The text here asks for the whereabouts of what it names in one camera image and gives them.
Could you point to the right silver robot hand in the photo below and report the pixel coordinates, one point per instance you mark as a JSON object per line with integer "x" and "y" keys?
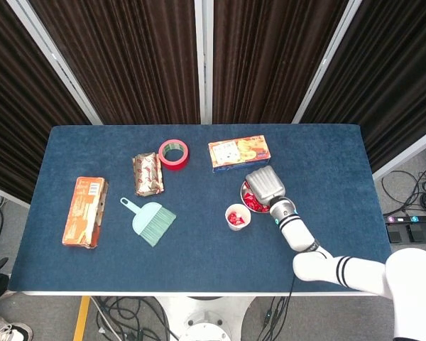
{"x": 266, "y": 184}

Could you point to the red candies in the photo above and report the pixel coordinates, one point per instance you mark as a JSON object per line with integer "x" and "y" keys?
{"x": 252, "y": 202}
{"x": 237, "y": 217}

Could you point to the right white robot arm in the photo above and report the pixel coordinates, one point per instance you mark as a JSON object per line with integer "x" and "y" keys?
{"x": 298, "y": 234}

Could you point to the white paper cup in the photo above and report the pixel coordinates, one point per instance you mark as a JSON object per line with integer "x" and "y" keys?
{"x": 238, "y": 227}

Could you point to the round silver metal plate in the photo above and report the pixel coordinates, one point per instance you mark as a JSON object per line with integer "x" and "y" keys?
{"x": 243, "y": 190}

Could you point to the yellow blue biscuit box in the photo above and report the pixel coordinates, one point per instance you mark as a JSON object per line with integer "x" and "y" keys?
{"x": 238, "y": 152}

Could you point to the blue felt table cover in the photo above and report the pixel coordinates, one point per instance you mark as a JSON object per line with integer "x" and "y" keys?
{"x": 199, "y": 248}

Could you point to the red tape roll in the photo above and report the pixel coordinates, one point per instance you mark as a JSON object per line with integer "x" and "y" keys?
{"x": 174, "y": 165}

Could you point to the gold foil snack pack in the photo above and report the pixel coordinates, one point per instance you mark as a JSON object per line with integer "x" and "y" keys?
{"x": 147, "y": 174}

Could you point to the dark brown pleated curtain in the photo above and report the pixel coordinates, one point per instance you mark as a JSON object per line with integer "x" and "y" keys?
{"x": 270, "y": 60}
{"x": 394, "y": 71}
{"x": 14, "y": 106}
{"x": 128, "y": 60}

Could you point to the teal hand brush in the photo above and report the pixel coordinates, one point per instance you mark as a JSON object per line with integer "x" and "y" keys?
{"x": 145, "y": 220}

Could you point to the white partition base bar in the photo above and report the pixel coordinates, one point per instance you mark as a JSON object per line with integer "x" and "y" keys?
{"x": 404, "y": 155}
{"x": 7, "y": 195}

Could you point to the black foot pedal unit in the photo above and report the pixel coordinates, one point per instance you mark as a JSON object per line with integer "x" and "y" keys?
{"x": 415, "y": 232}

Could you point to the orange cardboard box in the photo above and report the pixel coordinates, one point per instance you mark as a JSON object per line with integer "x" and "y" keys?
{"x": 83, "y": 213}

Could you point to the white black sneaker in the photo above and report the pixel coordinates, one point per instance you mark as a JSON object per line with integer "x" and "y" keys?
{"x": 7, "y": 332}

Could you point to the white partition post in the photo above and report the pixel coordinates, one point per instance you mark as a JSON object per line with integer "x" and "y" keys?
{"x": 326, "y": 62}
{"x": 55, "y": 62}
{"x": 203, "y": 62}

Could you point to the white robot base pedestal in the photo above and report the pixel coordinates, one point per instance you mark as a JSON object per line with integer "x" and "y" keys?
{"x": 202, "y": 319}

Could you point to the white table frame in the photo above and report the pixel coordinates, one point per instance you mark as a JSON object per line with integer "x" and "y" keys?
{"x": 163, "y": 293}

